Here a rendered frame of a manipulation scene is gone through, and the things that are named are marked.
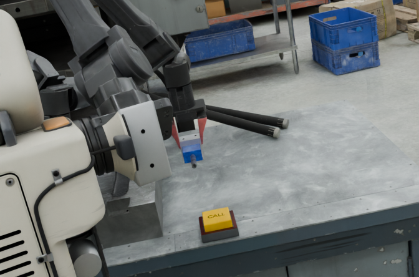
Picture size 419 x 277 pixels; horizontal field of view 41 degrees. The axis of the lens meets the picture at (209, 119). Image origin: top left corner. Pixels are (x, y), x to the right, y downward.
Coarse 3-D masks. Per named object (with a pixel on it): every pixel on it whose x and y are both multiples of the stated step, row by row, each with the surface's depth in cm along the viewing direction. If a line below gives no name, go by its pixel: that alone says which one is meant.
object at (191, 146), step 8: (184, 136) 136; (192, 136) 135; (184, 144) 134; (192, 144) 134; (200, 144) 134; (184, 152) 130; (192, 152) 130; (200, 152) 130; (184, 160) 131; (192, 160) 127
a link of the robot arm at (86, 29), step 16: (64, 0) 90; (80, 0) 90; (64, 16) 90; (80, 16) 90; (96, 16) 91; (80, 32) 89; (96, 32) 88; (112, 32) 89; (80, 48) 89; (96, 48) 90; (112, 48) 87; (128, 48) 87; (80, 64) 90; (128, 64) 86; (144, 64) 89; (80, 80) 88; (144, 80) 89
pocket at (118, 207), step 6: (126, 198) 127; (108, 204) 127; (114, 204) 128; (120, 204) 128; (126, 204) 128; (108, 210) 127; (114, 210) 128; (120, 210) 128; (126, 210) 128; (108, 216) 124
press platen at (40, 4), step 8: (0, 0) 204; (8, 0) 198; (16, 0) 192; (24, 0) 186; (32, 0) 185; (40, 0) 185; (48, 0) 185; (0, 8) 185; (8, 8) 185; (16, 8) 187; (24, 8) 186; (32, 8) 186; (40, 8) 186; (48, 8) 186; (16, 16) 186; (24, 16) 187
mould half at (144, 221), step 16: (96, 176) 143; (112, 176) 142; (128, 192) 130; (144, 192) 128; (160, 192) 142; (128, 208) 123; (144, 208) 124; (160, 208) 133; (112, 224) 124; (128, 224) 124; (144, 224) 125; (160, 224) 126; (112, 240) 125; (128, 240) 126; (144, 240) 126
